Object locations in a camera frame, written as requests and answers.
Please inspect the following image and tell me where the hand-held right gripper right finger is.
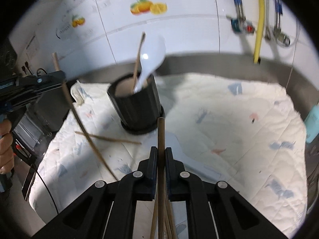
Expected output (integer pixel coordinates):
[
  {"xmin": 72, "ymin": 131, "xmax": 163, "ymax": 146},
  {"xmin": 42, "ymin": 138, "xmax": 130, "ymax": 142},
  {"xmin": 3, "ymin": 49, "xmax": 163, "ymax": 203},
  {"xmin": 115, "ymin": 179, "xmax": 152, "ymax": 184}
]
[{"xmin": 165, "ymin": 147, "xmax": 287, "ymax": 239}]

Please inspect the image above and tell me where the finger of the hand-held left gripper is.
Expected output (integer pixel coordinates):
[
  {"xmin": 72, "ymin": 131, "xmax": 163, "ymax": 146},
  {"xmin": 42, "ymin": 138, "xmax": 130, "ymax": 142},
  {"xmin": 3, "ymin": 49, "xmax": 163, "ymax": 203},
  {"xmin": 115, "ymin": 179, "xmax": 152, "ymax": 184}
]
[
  {"xmin": 17, "ymin": 70, "xmax": 67, "ymax": 86},
  {"xmin": 10, "ymin": 83, "xmax": 63, "ymax": 106}
]

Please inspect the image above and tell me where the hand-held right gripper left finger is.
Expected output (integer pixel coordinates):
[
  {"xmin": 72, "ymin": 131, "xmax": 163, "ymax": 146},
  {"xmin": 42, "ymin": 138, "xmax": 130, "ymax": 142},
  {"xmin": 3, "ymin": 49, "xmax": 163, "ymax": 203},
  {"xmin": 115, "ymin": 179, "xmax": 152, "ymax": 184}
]
[{"xmin": 32, "ymin": 147, "xmax": 158, "ymax": 239}]

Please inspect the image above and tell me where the brown wooden chopstick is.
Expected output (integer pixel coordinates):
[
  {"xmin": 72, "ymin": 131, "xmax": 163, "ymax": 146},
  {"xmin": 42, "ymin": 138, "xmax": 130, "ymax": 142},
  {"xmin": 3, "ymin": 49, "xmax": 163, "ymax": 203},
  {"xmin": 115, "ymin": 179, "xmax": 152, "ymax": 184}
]
[
  {"xmin": 52, "ymin": 52, "xmax": 119, "ymax": 181},
  {"xmin": 75, "ymin": 131, "xmax": 142, "ymax": 145},
  {"xmin": 132, "ymin": 31, "xmax": 146, "ymax": 91},
  {"xmin": 157, "ymin": 118, "xmax": 166, "ymax": 239},
  {"xmin": 166, "ymin": 200, "xmax": 178, "ymax": 239},
  {"xmin": 150, "ymin": 199, "xmax": 160, "ymax": 239}
]

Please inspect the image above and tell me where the black utensil holder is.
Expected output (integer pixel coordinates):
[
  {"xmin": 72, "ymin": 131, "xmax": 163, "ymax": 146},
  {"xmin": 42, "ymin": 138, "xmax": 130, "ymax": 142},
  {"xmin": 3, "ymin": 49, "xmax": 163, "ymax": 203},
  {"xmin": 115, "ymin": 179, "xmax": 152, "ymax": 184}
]
[{"xmin": 107, "ymin": 72, "xmax": 165, "ymax": 135}]

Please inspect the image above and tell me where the white soup spoon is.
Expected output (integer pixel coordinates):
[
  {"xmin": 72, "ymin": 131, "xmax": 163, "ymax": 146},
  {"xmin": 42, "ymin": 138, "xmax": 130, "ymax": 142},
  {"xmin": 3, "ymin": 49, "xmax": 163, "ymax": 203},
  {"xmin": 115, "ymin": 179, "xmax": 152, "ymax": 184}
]
[{"xmin": 133, "ymin": 34, "xmax": 167, "ymax": 94}]

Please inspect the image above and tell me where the person's left hand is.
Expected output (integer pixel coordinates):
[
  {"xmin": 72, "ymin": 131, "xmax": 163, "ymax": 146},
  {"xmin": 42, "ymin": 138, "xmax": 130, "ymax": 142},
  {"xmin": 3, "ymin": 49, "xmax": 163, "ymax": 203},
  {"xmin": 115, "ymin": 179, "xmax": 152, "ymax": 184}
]
[{"xmin": 0, "ymin": 123, "xmax": 15, "ymax": 175}]

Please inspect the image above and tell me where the cream quilted printed cloth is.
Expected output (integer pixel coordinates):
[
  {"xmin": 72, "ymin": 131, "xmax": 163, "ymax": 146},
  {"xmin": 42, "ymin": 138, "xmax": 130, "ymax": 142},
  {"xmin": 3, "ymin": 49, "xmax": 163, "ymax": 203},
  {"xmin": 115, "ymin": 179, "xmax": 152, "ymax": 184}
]
[{"xmin": 30, "ymin": 72, "xmax": 307, "ymax": 239}]

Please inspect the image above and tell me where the blue soap bottle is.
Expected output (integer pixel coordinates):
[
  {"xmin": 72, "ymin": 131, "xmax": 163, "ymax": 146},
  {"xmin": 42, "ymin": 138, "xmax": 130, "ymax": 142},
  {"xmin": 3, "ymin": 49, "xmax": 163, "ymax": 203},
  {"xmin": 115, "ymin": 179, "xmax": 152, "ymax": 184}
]
[{"xmin": 304, "ymin": 105, "xmax": 319, "ymax": 143}]

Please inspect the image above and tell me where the metal angle valve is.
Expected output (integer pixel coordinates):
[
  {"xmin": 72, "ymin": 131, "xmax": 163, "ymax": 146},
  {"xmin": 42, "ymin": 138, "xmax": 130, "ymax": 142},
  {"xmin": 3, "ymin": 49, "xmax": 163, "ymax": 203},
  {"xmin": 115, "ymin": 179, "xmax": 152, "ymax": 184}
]
[{"xmin": 265, "ymin": 26, "xmax": 291, "ymax": 46}]

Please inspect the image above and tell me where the black power cable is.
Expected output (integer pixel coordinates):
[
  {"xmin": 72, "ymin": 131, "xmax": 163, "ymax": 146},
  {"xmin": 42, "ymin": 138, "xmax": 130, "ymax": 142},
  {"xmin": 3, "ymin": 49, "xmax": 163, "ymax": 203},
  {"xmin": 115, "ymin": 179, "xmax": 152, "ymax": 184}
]
[{"xmin": 37, "ymin": 168, "xmax": 60, "ymax": 215}]

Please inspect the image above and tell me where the metal valve red handle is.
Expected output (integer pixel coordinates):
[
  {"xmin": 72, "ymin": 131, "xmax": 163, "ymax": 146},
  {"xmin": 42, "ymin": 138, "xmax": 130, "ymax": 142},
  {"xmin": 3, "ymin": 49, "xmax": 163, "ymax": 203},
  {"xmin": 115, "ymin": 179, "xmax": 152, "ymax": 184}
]
[{"xmin": 229, "ymin": 16, "xmax": 256, "ymax": 35}]

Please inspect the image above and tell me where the yellow gas hose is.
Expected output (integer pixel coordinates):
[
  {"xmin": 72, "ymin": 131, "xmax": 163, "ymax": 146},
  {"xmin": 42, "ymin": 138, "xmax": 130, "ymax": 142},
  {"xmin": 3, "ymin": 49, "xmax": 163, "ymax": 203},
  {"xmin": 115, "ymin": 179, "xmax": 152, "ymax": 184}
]
[{"xmin": 253, "ymin": 0, "xmax": 266, "ymax": 64}]

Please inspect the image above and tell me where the braided metal hose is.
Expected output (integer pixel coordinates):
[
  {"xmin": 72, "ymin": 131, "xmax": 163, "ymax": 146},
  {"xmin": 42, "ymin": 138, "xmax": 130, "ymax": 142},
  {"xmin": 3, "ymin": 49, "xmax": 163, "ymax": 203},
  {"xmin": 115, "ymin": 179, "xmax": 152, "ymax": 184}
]
[
  {"xmin": 273, "ymin": 0, "xmax": 284, "ymax": 30},
  {"xmin": 230, "ymin": 0, "xmax": 246, "ymax": 20}
]

